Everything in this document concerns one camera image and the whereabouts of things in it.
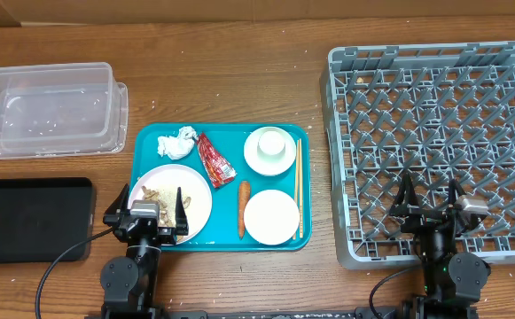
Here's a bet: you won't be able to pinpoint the orange carrot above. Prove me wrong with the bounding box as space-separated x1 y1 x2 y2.
238 181 251 239

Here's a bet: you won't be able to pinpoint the grey dishwasher rack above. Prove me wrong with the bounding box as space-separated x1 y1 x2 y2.
320 41 515 269

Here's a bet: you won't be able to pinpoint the large white plate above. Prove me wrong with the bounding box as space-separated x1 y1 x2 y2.
128 164 213 245

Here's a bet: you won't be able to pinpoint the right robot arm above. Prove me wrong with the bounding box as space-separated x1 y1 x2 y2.
389 173 491 319

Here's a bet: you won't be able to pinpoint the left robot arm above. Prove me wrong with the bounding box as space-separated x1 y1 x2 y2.
100 185 189 318

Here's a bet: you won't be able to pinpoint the black plastic tray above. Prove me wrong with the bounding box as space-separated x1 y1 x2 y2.
0 177 96 263

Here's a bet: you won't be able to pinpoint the white cup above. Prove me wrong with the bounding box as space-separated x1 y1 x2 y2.
258 130 285 157

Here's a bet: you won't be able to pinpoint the red snack wrapper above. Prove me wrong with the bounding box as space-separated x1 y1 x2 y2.
197 133 237 189

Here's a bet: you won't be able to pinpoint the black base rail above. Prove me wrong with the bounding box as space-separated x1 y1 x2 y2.
163 306 409 319

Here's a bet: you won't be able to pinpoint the clear plastic bin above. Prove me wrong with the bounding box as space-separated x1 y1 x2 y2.
0 62 129 160

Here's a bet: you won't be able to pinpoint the white bowl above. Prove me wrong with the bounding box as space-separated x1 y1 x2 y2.
244 190 300 245

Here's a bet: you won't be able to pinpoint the teal plastic serving tray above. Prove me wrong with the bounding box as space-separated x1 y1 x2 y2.
129 123 312 252

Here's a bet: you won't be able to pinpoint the peanut and rice scraps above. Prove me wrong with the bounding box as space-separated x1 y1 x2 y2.
141 186 177 227

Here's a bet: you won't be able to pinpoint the white napkin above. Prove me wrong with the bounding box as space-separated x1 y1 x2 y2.
157 126 198 160

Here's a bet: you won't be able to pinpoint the small white saucer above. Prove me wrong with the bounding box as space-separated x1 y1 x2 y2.
244 127 297 176

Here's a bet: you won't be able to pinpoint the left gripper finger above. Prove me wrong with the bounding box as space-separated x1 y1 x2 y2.
105 183 129 216
175 187 188 230

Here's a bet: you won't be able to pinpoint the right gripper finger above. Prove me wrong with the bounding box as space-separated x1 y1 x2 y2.
393 173 419 216
448 179 465 209

